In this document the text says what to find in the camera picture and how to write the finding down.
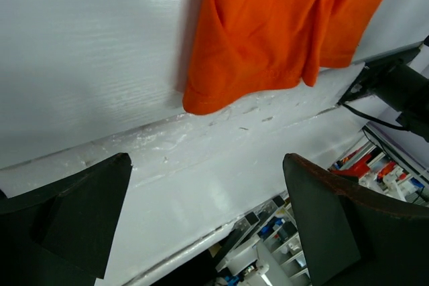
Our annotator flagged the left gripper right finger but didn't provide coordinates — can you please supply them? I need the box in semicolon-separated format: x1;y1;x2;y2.
283;153;428;285

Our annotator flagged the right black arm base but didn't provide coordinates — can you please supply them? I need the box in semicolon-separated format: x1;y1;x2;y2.
338;38;428;141

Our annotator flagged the clutter under the table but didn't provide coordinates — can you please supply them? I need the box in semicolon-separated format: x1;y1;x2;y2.
159;126;428;285

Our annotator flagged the orange t shirt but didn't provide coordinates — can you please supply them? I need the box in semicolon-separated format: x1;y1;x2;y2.
182;0;383;115

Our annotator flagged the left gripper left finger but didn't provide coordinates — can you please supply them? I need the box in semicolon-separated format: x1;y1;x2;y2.
1;153;132;285

